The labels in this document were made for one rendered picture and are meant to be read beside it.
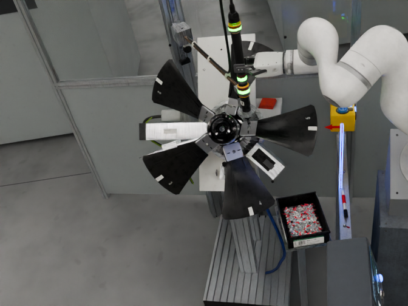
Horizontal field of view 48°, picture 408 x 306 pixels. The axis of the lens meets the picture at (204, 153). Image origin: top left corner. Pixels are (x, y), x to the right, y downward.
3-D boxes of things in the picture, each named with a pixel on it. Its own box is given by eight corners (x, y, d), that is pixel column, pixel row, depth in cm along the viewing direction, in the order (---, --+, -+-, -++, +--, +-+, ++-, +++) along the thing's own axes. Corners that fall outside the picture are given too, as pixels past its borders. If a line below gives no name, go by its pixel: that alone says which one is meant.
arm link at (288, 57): (293, 79, 157) (284, 80, 158) (294, 66, 164) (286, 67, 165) (292, 58, 152) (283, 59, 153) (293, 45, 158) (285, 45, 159)
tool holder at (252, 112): (232, 108, 179) (228, 88, 173) (248, 102, 181) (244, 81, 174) (243, 120, 172) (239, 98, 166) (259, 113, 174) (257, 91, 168)
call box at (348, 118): (329, 112, 214) (329, 93, 207) (353, 112, 211) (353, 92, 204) (330, 134, 202) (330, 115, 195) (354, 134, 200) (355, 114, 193)
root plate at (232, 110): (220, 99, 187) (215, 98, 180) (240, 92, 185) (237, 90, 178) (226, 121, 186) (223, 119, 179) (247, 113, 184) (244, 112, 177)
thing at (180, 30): (172, 40, 222) (169, 23, 217) (186, 35, 224) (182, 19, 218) (180, 48, 214) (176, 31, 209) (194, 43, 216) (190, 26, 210)
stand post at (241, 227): (243, 274, 270) (220, 158, 212) (258, 274, 268) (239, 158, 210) (242, 280, 267) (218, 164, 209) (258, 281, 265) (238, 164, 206)
